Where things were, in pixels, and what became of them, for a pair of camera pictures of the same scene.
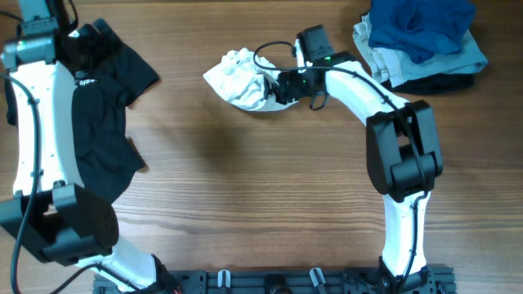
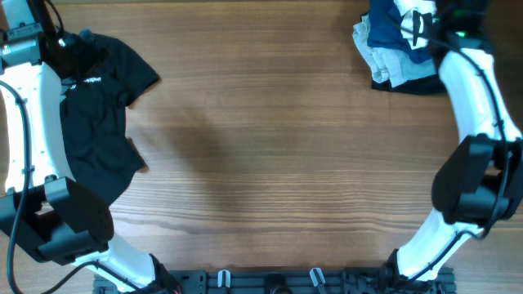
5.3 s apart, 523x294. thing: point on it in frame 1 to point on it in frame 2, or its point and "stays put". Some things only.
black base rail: x=426 y=280 stays put
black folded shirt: x=432 y=85 stays put
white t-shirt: x=242 y=80 to x=406 y=8
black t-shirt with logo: x=107 y=160 stays put
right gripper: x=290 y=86 to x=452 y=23
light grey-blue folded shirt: x=391 y=67 stays put
